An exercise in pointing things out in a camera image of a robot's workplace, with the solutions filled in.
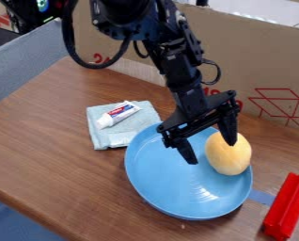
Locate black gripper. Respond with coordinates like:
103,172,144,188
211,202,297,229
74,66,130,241
158,85,241,165

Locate yellow ball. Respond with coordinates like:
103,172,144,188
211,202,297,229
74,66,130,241
205,132,253,176

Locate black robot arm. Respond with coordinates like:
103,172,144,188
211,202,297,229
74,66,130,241
91,0,241,165

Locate blue plate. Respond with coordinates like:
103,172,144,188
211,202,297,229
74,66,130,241
124,126,253,220

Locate white toothpaste tube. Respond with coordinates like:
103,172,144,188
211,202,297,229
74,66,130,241
96,101,140,130

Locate light blue folded cloth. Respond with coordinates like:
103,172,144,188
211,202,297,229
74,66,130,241
87,101,161,150

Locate blue tape strip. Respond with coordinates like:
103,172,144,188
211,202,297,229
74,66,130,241
249,189,275,206

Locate brown cardboard box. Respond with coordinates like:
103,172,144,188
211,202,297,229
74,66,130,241
74,0,299,129

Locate red plastic block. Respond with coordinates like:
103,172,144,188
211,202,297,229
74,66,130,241
263,172,299,241

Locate black machine with lights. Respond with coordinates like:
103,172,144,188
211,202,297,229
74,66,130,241
0,0,78,58

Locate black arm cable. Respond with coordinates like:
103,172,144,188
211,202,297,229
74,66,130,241
60,0,135,70

